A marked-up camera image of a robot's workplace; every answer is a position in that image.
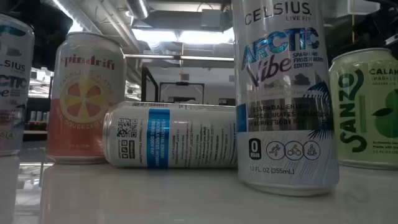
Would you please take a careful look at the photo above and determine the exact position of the white Celsius Arctic Vibe can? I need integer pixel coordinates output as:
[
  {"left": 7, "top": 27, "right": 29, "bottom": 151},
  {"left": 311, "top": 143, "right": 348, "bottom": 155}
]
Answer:
[
  {"left": 231, "top": 0, "right": 340, "bottom": 197},
  {"left": 0, "top": 14, "right": 35, "bottom": 156},
  {"left": 102, "top": 100, "right": 239, "bottom": 170}
]

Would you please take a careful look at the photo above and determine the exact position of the red-white Spindrift can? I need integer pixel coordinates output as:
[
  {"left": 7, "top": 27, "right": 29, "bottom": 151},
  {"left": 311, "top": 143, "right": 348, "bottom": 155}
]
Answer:
[{"left": 46, "top": 30, "right": 127, "bottom": 165}]

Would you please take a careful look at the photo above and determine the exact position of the green Sanzo can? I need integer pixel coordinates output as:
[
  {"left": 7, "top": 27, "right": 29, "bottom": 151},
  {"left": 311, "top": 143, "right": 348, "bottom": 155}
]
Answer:
[{"left": 328, "top": 47, "right": 398, "bottom": 170}]

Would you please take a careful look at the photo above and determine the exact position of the background storage rack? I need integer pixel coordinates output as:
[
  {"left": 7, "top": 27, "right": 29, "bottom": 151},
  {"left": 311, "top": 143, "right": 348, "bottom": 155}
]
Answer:
[{"left": 27, "top": 67, "right": 50, "bottom": 135}]

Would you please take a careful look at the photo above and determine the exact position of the wooden tray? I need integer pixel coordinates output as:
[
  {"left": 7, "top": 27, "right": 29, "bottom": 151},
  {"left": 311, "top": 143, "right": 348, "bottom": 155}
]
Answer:
[{"left": 141, "top": 66, "right": 205, "bottom": 103}]

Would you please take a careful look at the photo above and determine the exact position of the grey horizontal ceiling pipe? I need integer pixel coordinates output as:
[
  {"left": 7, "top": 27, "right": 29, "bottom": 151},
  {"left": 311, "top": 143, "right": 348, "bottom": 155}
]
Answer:
[{"left": 124, "top": 54, "right": 234, "bottom": 62}]

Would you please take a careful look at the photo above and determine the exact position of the bright ceiling light panel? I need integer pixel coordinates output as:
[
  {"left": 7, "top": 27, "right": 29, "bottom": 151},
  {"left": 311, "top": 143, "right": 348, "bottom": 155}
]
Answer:
[{"left": 132, "top": 27, "right": 234, "bottom": 44}]

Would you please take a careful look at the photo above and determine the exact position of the silver round duct pipe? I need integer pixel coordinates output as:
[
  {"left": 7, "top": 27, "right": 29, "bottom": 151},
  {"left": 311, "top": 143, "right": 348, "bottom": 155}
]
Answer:
[{"left": 126, "top": 0, "right": 150, "bottom": 20}]

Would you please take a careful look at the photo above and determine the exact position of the grey ceiling air duct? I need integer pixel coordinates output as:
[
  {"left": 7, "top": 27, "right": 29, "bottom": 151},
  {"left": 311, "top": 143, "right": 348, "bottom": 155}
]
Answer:
[{"left": 132, "top": 9, "right": 233, "bottom": 33}]

